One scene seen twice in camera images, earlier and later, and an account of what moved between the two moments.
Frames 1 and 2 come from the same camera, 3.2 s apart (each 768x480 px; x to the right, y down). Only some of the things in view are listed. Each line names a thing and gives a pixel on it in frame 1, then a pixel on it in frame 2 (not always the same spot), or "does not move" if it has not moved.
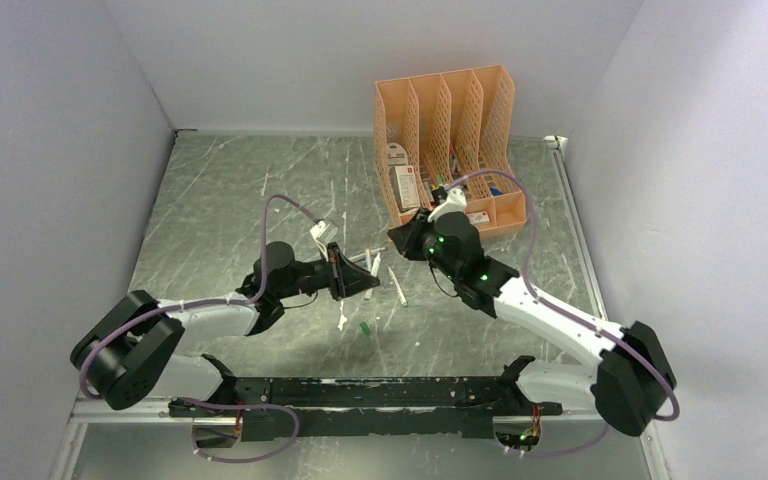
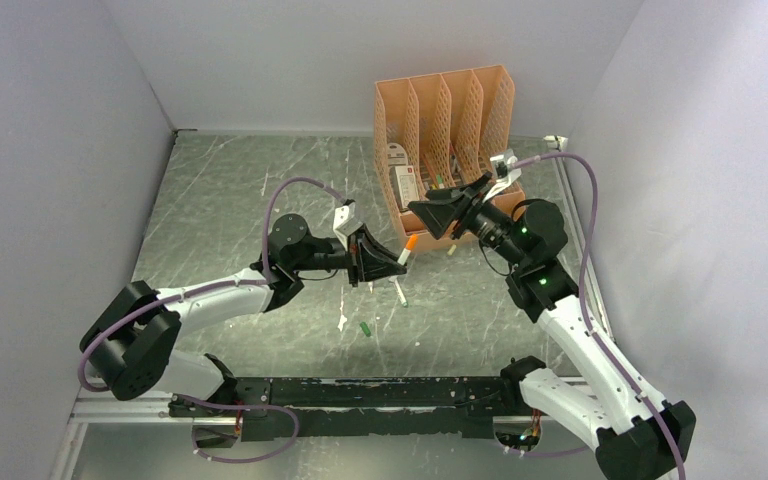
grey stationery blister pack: [396, 155] does not move
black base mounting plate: [322, 408] does not move
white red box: [408, 189] does not move
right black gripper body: [415, 248] → [462, 209]
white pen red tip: [373, 273] → [404, 256]
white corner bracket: [555, 141] does not move
